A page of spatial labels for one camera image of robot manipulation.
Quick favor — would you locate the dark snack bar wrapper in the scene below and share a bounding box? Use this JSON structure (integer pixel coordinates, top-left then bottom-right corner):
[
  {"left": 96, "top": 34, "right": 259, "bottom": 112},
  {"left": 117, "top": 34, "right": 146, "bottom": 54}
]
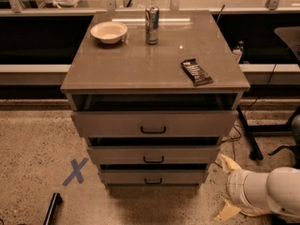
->
[{"left": 181, "top": 58, "right": 213, "bottom": 87}]

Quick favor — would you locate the grey drawer cabinet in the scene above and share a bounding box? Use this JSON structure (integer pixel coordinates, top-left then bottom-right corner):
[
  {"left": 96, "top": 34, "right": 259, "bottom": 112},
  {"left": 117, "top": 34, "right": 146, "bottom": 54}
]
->
[{"left": 60, "top": 9, "right": 251, "bottom": 192}]

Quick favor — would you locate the grey bottom drawer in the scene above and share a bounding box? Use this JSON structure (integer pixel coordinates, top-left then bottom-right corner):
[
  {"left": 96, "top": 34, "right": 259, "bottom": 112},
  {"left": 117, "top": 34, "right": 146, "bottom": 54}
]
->
[{"left": 98, "top": 170, "right": 208, "bottom": 186}]

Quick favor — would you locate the grey drawer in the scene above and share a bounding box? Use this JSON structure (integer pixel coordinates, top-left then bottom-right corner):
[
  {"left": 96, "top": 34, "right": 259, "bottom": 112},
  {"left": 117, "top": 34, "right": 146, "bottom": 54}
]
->
[
  {"left": 71, "top": 111, "right": 237, "bottom": 138},
  {"left": 98, "top": 170, "right": 208, "bottom": 186},
  {"left": 87, "top": 145, "right": 218, "bottom": 165}
]

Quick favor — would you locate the small spray bottle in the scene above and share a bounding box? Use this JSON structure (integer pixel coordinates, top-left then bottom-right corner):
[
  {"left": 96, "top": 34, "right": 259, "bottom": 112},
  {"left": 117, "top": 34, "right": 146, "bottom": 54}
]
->
[{"left": 232, "top": 40, "right": 245, "bottom": 63}]

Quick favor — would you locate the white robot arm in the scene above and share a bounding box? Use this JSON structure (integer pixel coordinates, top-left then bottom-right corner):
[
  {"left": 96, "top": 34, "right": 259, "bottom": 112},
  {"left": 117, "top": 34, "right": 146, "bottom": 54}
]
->
[{"left": 214, "top": 154, "right": 300, "bottom": 222}]

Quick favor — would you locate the white bowl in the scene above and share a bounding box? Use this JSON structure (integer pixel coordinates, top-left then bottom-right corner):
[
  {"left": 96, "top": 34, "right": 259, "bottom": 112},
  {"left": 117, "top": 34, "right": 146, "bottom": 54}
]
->
[{"left": 90, "top": 22, "right": 128, "bottom": 44}]

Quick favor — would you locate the black floor cable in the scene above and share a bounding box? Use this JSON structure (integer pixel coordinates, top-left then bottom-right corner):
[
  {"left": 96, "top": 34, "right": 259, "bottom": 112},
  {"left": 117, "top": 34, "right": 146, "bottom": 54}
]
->
[{"left": 214, "top": 63, "right": 278, "bottom": 171}]

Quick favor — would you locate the black office chair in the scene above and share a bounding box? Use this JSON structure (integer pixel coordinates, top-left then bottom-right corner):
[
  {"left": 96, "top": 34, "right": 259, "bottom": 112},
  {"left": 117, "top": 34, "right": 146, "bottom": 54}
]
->
[{"left": 267, "top": 25, "right": 300, "bottom": 171}]

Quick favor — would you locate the grey top drawer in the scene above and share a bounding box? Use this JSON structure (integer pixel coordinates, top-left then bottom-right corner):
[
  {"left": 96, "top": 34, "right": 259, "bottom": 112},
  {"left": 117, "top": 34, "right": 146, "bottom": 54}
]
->
[{"left": 71, "top": 111, "right": 237, "bottom": 138}]

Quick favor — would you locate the silver blue drink can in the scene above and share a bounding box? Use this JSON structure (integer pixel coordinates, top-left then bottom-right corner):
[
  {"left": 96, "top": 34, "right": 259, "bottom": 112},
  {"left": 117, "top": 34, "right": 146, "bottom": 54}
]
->
[{"left": 145, "top": 7, "right": 159, "bottom": 45}]

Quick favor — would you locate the black cylindrical object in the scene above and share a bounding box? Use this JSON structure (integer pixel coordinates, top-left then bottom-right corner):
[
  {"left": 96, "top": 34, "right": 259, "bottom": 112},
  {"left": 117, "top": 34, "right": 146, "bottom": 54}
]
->
[{"left": 43, "top": 193, "right": 63, "bottom": 225}]

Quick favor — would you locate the blue tape cross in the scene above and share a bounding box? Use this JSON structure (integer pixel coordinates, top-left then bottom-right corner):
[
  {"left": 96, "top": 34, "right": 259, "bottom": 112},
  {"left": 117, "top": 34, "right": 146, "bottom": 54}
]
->
[{"left": 62, "top": 157, "right": 88, "bottom": 187}]

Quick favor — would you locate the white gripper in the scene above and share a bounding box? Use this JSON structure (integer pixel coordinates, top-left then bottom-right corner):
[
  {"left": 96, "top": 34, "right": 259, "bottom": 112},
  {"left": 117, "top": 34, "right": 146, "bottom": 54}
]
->
[{"left": 214, "top": 154, "right": 252, "bottom": 222}]

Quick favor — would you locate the black stand leg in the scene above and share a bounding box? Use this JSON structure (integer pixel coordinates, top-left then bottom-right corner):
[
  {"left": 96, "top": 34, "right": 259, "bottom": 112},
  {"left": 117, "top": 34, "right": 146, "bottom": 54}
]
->
[{"left": 237, "top": 107, "right": 263, "bottom": 160}]

